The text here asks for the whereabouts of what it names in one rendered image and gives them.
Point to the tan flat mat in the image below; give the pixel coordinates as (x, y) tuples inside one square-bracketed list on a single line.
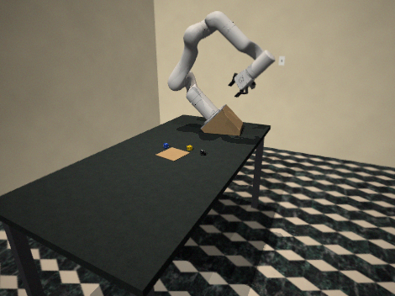
[(172, 154)]

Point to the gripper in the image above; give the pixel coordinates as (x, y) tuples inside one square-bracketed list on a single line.
[(243, 81)]

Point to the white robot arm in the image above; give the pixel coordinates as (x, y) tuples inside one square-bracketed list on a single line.
[(193, 34)]

